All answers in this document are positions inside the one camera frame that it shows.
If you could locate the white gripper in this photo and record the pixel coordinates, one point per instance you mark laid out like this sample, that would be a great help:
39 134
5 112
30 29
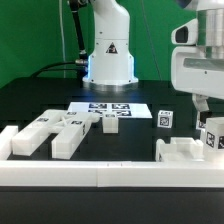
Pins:
192 72

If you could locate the white chair seat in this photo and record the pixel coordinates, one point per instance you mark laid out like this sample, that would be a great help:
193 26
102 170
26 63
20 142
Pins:
179 149

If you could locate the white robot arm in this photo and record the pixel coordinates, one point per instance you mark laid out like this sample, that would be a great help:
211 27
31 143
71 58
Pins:
111 66

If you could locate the white chair back piece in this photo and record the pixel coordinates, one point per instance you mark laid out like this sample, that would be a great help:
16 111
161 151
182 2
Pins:
70 129

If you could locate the white sheet with tags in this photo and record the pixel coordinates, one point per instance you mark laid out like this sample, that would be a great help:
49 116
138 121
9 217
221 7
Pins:
123 110

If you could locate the white U-shaped fence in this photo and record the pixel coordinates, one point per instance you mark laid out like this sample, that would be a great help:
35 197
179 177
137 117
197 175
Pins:
104 174

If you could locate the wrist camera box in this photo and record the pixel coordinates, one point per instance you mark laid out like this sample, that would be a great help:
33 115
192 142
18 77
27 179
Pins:
187 34

